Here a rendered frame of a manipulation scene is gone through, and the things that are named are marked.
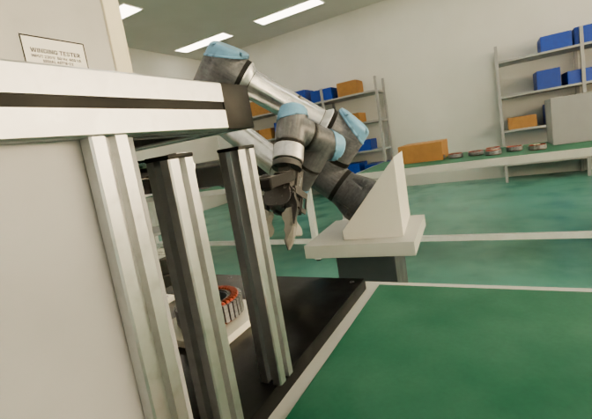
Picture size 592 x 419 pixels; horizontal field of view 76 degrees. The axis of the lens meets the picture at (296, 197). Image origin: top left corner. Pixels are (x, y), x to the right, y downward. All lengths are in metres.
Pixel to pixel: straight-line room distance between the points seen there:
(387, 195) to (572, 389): 0.69
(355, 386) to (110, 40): 0.49
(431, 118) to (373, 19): 2.04
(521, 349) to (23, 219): 0.54
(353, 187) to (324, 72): 6.64
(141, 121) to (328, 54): 7.47
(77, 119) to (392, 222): 0.93
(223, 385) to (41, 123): 0.27
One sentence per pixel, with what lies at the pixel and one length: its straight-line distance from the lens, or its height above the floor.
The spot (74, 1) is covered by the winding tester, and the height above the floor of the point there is 1.22.
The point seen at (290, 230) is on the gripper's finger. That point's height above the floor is 0.87.
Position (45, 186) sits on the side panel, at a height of 1.04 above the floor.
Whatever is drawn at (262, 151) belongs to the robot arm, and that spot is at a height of 1.04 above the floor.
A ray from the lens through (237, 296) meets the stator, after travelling 0.66.
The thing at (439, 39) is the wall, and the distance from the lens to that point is 7.22.
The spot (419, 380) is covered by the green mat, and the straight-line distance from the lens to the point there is 0.51.
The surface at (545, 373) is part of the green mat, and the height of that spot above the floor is 0.75.
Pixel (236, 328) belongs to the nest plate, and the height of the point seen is 0.78.
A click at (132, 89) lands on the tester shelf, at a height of 1.10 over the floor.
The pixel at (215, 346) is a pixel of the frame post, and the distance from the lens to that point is 0.39.
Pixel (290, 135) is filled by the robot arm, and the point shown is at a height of 1.07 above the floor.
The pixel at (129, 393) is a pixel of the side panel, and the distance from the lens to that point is 0.33.
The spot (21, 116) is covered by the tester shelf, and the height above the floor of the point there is 1.08.
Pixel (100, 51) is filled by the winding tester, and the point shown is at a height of 1.18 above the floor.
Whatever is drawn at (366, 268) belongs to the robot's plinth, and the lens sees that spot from 1.18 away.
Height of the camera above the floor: 1.04
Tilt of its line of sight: 7 degrees down
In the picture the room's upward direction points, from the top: 9 degrees counter-clockwise
